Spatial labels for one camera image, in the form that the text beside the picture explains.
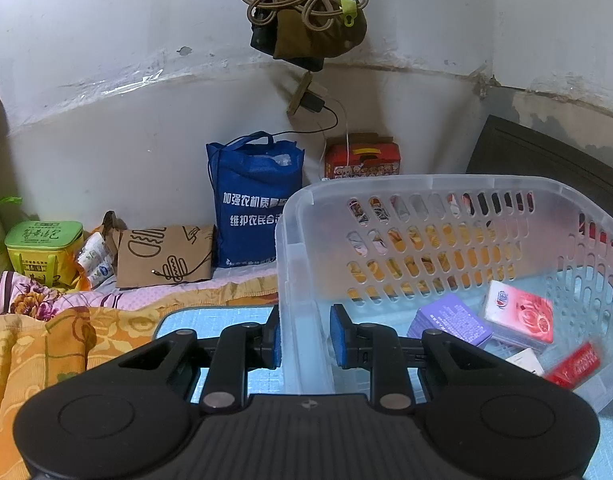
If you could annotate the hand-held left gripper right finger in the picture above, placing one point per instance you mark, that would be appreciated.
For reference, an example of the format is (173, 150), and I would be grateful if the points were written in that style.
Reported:
(339, 340)

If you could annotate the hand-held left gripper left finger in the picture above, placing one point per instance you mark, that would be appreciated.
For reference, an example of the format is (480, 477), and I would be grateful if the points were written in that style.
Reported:
(275, 337)

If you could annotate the clear plastic slotted basket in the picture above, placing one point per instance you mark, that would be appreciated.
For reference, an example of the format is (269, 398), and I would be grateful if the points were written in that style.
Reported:
(306, 260)

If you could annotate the purple box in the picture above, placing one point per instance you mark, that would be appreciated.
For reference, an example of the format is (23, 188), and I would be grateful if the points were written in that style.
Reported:
(451, 320)

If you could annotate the pink red tissue pack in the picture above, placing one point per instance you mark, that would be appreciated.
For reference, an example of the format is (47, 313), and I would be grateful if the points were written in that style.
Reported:
(519, 315)

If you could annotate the small orange white box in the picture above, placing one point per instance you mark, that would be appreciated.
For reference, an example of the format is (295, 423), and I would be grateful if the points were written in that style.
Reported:
(525, 361)

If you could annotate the red cigarette box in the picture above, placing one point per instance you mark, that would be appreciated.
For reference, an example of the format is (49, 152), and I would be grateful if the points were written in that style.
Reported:
(574, 365)

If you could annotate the blue tote bag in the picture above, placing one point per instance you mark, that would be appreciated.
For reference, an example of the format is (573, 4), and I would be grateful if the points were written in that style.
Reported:
(256, 210)

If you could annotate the brown printed paper bag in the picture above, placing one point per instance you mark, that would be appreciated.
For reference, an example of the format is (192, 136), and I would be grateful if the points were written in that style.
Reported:
(161, 255)

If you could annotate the pink floral bedsheet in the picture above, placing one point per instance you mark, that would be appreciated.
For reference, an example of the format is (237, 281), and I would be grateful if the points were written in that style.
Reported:
(136, 297)

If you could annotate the red printed carton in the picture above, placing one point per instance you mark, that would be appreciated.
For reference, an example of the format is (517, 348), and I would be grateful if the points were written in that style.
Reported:
(361, 160)

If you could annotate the white drink packets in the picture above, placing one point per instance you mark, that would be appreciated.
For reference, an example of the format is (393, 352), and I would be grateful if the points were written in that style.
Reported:
(96, 262)

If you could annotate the black charger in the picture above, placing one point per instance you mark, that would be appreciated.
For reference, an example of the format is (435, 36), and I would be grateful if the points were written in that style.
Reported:
(314, 102)

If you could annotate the green lidded box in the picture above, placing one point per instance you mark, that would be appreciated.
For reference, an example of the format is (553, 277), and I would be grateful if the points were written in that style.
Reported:
(41, 250)

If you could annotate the orange patterned blanket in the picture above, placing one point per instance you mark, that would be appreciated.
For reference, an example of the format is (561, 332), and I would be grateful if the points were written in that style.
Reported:
(26, 360)

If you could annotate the dark wooden headboard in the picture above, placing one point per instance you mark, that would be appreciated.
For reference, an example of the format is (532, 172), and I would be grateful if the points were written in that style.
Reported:
(536, 155)

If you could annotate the red plaid cloth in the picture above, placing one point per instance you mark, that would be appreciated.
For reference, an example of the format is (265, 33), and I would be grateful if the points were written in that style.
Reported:
(599, 232)

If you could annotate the brown hanging bag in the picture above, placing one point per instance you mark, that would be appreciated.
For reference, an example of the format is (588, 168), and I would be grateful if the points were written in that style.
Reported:
(311, 40)

